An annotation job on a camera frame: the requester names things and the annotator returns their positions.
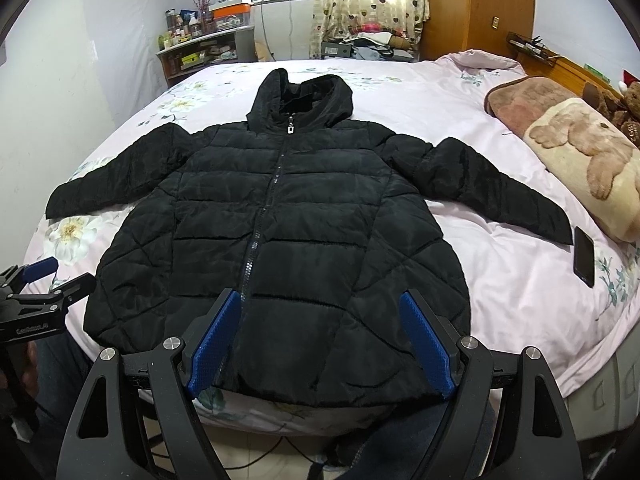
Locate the brown teddy bear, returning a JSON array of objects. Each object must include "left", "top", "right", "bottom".
[{"left": 582, "top": 81, "right": 640, "bottom": 148}]

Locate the person's dark trouser leg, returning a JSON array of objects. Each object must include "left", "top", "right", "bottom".
[{"left": 32, "top": 332, "right": 93, "bottom": 441}]

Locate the orange white storage box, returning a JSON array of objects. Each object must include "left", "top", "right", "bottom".
[{"left": 212, "top": 2, "right": 250, "bottom": 32}]

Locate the pile of clothes by window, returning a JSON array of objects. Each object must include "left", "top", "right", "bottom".
[{"left": 319, "top": 24, "right": 419, "bottom": 63}]

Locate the black puffer hooded jacket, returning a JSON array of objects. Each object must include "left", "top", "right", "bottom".
[{"left": 46, "top": 68, "right": 573, "bottom": 408}]

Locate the brown beige plush blanket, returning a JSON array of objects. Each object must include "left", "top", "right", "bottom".
[{"left": 485, "top": 77, "right": 639, "bottom": 243}]

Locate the wooden wardrobe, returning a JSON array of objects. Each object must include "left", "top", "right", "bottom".
[{"left": 420, "top": 0, "right": 536, "bottom": 60}]

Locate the black smartphone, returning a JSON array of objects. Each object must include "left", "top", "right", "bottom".
[{"left": 573, "top": 226, "right": 596, "bottom": 288}]

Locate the wooden headboard shelf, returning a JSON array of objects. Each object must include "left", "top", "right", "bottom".
[{"left": 506, "top": 32, "right": 622, "bottom": 99}]

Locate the wooden shelf with clutter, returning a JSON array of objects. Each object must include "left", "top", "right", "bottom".
[{"left": 156, "top": 25, "right": 257, "bottom": 88}]

